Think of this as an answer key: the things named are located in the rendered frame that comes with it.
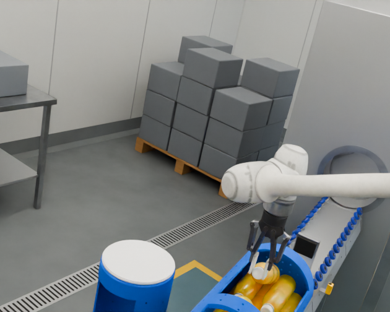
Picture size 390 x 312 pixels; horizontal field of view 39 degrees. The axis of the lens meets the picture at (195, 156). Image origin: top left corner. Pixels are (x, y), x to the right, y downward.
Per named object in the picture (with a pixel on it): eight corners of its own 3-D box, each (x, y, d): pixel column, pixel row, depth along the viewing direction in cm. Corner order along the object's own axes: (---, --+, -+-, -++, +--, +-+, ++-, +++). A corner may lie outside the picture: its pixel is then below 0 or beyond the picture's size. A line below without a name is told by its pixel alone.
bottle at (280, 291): (273, 280, 198) (254, 304, 182) (287, 271, 194) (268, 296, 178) (285, 296, 197) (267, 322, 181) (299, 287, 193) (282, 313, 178)
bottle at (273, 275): (260, 284, 193) (249, 285, 176) (259, 264, 195) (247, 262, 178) (280, 283, 191) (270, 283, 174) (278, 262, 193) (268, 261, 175)
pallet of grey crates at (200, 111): (270, 179, 565) (301, 69, 520) (226, 199, 504) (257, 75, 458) (183, 137, 627) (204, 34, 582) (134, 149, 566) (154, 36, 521)
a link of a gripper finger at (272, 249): (274, 225, 169) (278, 226, 168) (272, 258, 172) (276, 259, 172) (270, 230, 166) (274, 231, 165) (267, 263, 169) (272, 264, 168)
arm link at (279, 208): (272, 184, 169) (268, 200, 171) (262, 193, 161) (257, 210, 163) (300, 195, 165) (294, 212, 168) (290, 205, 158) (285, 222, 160)
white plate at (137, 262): (124, 231, 221) (124, 234, 222) (87, 263, 197) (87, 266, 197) (186, 256, 214) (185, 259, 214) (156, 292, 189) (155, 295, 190)
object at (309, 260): (311, 269, 244) (320, 240, 238) (307, 273, 241) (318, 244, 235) (290, 260, 248) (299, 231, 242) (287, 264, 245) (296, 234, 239)
